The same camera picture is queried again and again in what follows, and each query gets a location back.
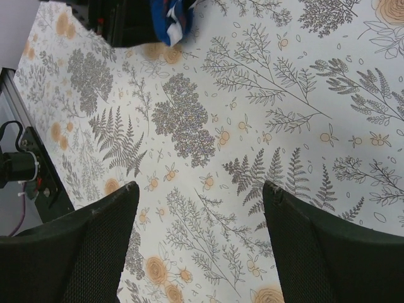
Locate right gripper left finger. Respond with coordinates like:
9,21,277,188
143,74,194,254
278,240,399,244
1,181,140,302

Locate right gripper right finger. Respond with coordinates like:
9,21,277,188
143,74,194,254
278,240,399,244
263,181,403,302

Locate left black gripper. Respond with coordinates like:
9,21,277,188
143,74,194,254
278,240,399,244
71,0,158,47

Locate blue patterned trousers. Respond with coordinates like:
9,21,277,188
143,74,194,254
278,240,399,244
149,0,198,47

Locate floral table mat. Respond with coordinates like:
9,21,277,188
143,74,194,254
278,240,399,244
15,1,403,302

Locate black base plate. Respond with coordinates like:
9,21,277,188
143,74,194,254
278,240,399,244
20,127,74,223

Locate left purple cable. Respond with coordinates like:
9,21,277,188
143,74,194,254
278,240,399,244
8,192,29,237

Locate aluminium rail frame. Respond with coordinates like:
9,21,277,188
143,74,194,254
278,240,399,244
1,68,35,129

